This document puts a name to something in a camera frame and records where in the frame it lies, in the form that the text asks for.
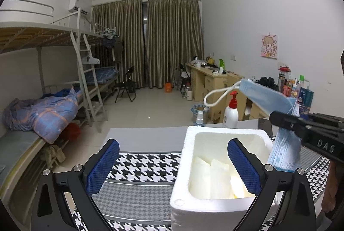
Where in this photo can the white wall air conditioner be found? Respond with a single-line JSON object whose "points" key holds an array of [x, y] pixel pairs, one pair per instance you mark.
{"points": [[74, 6]]}

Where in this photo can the orange container on floor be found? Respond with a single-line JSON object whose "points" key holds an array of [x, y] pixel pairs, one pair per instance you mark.
{"points": [[168, 87]]}

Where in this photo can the blue checked quilt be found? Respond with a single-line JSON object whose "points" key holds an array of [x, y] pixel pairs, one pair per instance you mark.
{"points": [[47, 117]]}

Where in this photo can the white metal bunk bed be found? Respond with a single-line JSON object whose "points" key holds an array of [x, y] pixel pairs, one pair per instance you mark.
{"points": [[73, 29]]}

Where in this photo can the pet food bowl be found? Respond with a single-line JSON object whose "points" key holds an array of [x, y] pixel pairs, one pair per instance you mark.
{"points": [[199, 107]]}

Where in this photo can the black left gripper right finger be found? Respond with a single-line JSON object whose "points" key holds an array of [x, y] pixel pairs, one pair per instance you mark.
{"points": [[287, 121]]}

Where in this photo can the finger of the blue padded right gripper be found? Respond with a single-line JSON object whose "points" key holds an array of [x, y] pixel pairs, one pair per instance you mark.
{"points": [[247, 165]]}

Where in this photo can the houndstooth table mat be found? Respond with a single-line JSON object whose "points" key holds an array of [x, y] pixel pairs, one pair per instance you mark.
{"points": [[137, 190]]}

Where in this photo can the pink cartoon wall picture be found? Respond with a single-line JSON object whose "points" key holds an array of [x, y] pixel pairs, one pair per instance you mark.
{"points": [[269, 48]]}

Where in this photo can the yellow foam mesh sheet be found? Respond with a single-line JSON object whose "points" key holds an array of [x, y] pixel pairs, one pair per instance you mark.
{"points": [[239, 189]]}

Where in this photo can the light wooden desk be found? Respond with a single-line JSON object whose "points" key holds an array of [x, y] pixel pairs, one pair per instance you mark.
{"points": [[204, 81]]}

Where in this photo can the wooden smiley chair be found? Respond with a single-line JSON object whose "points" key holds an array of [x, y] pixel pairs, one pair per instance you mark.
{"points": [[243, 104]]}

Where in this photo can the white bottle red pump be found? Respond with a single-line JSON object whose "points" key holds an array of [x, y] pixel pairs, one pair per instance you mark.
{"points": [[230, 119]]}

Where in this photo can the black folding chair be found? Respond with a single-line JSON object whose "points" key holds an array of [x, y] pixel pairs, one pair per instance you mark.
{"points": [[128, 86]]}

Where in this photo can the brown striped curtains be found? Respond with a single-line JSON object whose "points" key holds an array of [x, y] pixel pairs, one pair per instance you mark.
{"points": [[154, 37]]}

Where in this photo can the dark teal box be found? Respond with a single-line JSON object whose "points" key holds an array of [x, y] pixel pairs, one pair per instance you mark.
{"points": [[304, 100]]}

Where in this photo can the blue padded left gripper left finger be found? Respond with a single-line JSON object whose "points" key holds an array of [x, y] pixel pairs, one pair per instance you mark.
{"points": [[99, 165]]}

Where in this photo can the person's hand on grip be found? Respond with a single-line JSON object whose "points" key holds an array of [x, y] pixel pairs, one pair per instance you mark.
{"points": [[332, 202]]}

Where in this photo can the white foam box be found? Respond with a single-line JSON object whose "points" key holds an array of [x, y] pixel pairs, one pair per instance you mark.
{"points": [[190, 213]]}

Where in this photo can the blue face mask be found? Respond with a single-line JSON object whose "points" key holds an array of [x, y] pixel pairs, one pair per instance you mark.
{"points": [[285, 154]]}

